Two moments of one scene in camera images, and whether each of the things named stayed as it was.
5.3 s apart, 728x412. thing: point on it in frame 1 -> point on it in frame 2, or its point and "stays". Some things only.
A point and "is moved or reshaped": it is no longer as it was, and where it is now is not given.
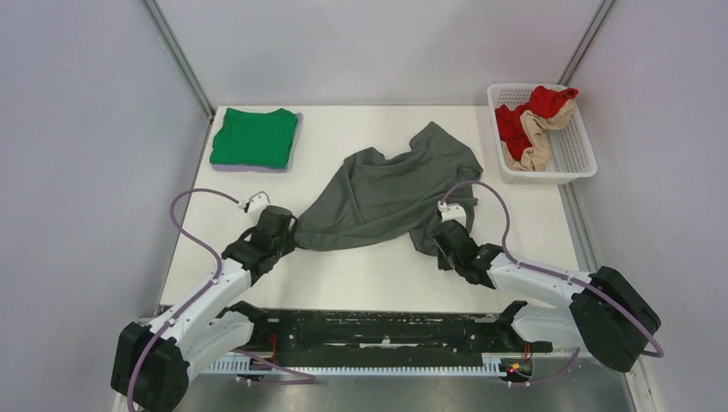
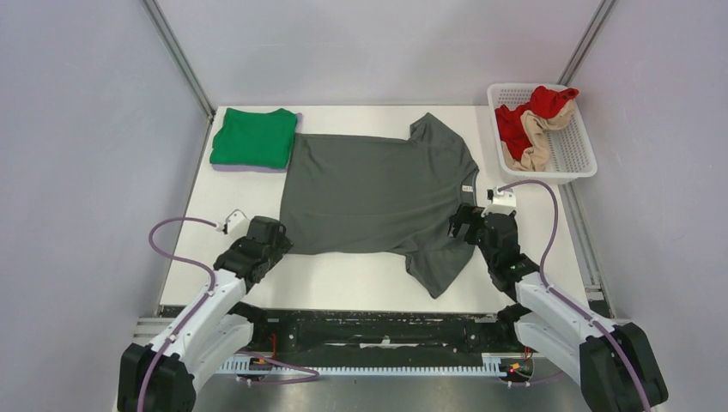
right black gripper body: (445, 262) -> (473, 215)
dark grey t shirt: (373, 196) is moved or reshaped
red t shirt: (512, 131) stays
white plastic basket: (571, 153) stays
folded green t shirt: (254, 139) stays
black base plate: (324, 337) stays
